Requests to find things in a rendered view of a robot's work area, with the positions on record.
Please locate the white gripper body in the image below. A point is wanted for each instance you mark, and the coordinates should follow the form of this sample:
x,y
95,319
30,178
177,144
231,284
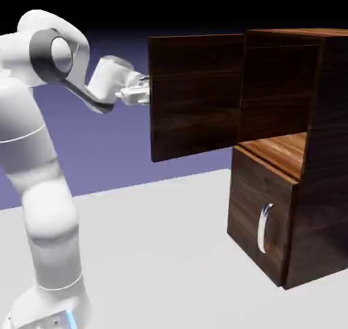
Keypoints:
x,y
133,94

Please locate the large dark wood door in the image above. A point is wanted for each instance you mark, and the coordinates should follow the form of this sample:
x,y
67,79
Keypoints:
x,y
194,95

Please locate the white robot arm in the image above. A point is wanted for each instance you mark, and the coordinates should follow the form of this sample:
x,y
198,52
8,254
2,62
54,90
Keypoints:
x,y
40,193

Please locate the small dark wood door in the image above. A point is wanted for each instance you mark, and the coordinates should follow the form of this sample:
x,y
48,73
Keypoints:
x,y
252,206

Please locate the dark wood cabinet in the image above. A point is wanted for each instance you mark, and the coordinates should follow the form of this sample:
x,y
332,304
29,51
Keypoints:
x,y
320,171

